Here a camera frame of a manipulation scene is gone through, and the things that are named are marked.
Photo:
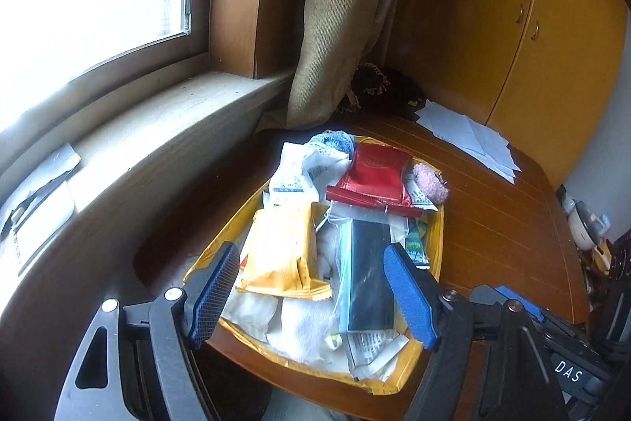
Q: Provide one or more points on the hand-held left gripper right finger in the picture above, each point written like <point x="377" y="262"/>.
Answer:
<point x="409" y="297"/>

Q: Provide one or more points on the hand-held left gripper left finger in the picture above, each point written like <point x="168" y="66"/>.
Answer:
<point x="212" y="297"/>

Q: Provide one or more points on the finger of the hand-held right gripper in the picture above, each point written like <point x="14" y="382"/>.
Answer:
<point x="528" y="306"/>

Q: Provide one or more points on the blue green printed packet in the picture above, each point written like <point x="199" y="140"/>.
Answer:
<point x="416" y="246"/>

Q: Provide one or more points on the clear bag with black item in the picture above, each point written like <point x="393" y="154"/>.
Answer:
<point x="365" y="263"/>

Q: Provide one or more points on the yellow cardboard box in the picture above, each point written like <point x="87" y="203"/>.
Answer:
<point x="434" y="243"/>

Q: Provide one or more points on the white printed packet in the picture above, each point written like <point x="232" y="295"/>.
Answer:
<point x="369" y="349"/>

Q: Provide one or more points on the orange foil packet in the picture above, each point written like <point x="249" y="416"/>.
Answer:
<point x="281" y="248"/>

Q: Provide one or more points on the small white sachet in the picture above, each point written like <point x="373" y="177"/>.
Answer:
<point x="423" y="199"/>

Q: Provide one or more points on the pink fluffy pouch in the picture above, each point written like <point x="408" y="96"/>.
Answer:
<point x="431" y="184"/>

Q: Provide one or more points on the red foil packet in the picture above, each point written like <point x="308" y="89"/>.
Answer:
<point x="374" y="174"/>

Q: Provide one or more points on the white blue printed sachet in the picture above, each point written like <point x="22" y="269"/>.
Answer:
<point x="296" y="179"/>

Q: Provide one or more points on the blue towel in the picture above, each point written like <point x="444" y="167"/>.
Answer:
<point x="333" y="141"/>

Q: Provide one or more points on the red label wipes packet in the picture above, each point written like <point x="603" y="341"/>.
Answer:
<point x="251" y="315"/>

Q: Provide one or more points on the small white cooking pot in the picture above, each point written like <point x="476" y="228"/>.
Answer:
<point x="584" y="223"/>

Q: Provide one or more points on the stack of paper sheets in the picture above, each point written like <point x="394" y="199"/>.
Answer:
<point x="473" y="135"/>

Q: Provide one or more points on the dark fringed cloth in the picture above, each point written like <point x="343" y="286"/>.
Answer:
<point x="384" y="90"/>

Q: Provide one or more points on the wooden cabinet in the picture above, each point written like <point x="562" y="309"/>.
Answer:
<point x="542" y="31"/>

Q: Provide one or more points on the beige curtain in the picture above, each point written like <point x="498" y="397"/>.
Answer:
<point x="340" y="6"/>

